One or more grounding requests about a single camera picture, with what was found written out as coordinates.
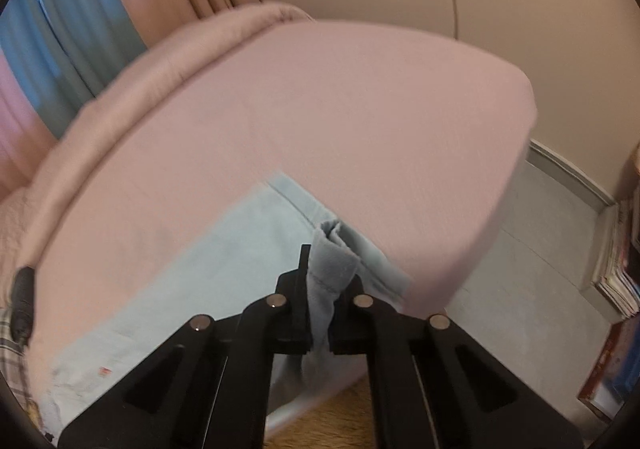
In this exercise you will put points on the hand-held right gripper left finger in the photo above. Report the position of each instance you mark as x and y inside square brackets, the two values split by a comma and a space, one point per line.
[295, 301]

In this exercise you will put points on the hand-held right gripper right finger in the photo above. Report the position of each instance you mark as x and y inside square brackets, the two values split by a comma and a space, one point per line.
[350, 309]

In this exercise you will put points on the light blue pants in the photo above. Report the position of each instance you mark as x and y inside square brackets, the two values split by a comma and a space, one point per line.
[225, 269]

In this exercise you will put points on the bed with pink sheet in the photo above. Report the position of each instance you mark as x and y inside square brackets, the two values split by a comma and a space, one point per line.
[325, 119]

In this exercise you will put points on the grey baseboard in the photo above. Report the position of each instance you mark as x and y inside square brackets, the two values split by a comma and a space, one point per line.
[575, 174]

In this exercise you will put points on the pink folded blanket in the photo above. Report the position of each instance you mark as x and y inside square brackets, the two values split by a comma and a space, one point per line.
[150, 74]

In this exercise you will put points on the dark cloth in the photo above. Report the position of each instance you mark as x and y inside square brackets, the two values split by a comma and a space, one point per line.
[23, 301]

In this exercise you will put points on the plaid cloth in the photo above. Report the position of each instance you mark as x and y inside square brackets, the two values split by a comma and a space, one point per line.
[12, 364]

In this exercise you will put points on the blue sheer curtain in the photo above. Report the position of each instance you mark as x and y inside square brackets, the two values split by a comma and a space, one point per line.
[75, 29]

